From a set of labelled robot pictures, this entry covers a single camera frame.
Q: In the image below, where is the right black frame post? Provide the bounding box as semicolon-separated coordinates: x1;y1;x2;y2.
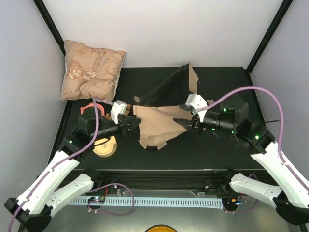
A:
246;0;293;74

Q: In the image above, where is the white slotted cable duct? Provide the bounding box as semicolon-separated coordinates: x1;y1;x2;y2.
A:
69;196;223;209

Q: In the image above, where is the wooden bowl stand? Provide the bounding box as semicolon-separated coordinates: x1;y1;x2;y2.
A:
105;102;131;124

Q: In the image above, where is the small electronics board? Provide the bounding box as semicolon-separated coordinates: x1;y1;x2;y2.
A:
87;196;105;204

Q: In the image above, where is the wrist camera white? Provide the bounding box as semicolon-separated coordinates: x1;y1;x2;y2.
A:
185;93;208;122
110;100;127;124

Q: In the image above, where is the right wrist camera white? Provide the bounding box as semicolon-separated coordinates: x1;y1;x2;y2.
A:
185;93;208;122

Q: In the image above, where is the pink pet bowl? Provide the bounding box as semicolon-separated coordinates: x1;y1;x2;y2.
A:
80;103;105;116

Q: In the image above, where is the black frame post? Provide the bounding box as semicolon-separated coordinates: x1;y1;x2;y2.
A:
33;0;65;55
246;0;293;74

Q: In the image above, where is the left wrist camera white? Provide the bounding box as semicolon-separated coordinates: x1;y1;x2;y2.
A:
110;100;127;124

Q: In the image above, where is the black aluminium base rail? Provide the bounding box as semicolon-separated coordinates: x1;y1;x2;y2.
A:
92;169;237;194

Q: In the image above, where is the beige pet tent fabric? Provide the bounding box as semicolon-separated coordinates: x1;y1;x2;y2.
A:
132;62;199;151

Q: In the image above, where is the beige patterned pillow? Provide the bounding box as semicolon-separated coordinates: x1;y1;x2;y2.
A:
60;40;126;101

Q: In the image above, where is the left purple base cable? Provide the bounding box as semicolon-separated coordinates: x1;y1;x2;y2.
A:
87;182;135;215

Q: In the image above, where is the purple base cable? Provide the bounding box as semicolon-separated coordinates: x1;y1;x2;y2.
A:
222;173;260;215
87;182;135;215

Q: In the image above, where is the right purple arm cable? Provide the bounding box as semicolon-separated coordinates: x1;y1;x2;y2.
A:
193;86;309;187

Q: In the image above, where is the yellow round object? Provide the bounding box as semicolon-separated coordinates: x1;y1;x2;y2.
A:
145;225;177;232

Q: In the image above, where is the left black frame post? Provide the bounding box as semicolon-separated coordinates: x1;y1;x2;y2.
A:
33;0;65;55

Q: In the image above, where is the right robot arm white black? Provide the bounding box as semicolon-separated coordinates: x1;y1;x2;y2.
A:
174;94;309;225

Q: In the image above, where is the yellow pet bowl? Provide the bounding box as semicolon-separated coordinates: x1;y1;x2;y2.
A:
93;136;117;158

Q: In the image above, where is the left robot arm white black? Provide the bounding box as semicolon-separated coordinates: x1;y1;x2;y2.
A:
4;113;141;232

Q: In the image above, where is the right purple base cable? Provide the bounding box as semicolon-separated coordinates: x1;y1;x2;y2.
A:
222;173;260;215

